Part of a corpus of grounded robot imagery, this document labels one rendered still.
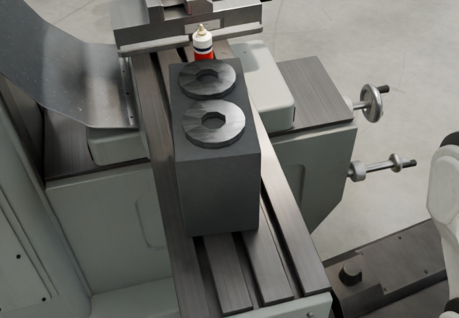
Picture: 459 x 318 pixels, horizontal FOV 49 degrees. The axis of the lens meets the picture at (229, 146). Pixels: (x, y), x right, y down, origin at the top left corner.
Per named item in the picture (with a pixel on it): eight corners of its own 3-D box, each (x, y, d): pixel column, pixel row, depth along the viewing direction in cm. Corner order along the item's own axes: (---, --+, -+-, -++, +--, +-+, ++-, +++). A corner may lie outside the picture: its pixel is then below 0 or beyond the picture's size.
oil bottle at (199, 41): (211, 60, 114) (208, 18, 106) (215, 71, 112) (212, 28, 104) (193, 63, 114) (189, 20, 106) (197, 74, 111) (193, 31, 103)
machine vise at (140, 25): (246, 0, 131) (246, -40, 123) (264, 32, 121) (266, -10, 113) (110, 23, 125) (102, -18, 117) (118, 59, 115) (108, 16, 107)
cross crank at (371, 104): (372, 102, 156) (380, 72, 148) (389, 128, 149) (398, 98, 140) (324, 112, 154) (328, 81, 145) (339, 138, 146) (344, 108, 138)
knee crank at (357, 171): (409, 157, 153) (414, 144, 148) (419, 172, 149) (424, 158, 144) (341, 172, 149) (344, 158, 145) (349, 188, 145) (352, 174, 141)
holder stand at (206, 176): (241, 134, 98) (240, 49, 83) (259, 229, 83) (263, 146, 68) (178, 141, 97) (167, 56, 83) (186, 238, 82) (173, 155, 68)
